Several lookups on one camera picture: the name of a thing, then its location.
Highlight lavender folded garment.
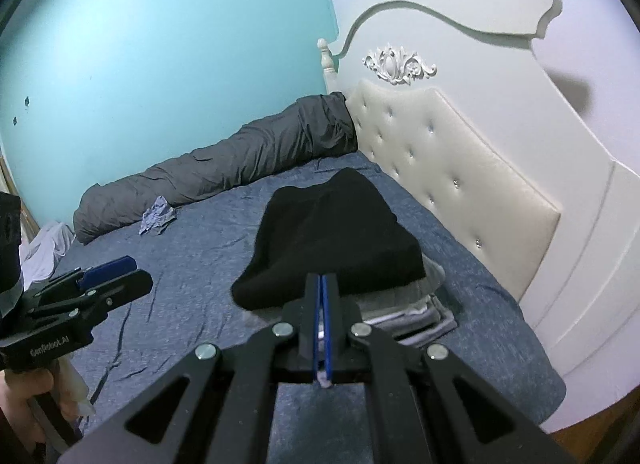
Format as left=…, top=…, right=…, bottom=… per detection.
left=378, top=295, right=458, bottom=348

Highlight light grey blanket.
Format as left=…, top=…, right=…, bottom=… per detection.
left=20, top=221, right=75, bottom=291

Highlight grey folded sweatpants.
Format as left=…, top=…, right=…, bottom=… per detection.
left=349, top=254, right=446, bottom=320

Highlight person's left hand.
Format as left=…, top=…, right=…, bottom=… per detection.
left=1, top=364, right=78, bottom=456

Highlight white black folded garment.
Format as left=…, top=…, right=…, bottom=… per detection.
left=364, top=305, right=440, bottom=324

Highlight blue patterned bed sheet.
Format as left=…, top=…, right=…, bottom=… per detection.
left=60, top=153, right=565, bottom=463

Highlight dark grey rolled duvet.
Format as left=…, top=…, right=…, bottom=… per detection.
left=73, top=91, right=358, bottom=245

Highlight small blue crumpled cloth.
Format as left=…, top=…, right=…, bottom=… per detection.
left=139, top=195, right=177, bottom=236

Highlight cream tufted headboard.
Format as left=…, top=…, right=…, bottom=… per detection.
left=316, top=0, right=640, bottom=435

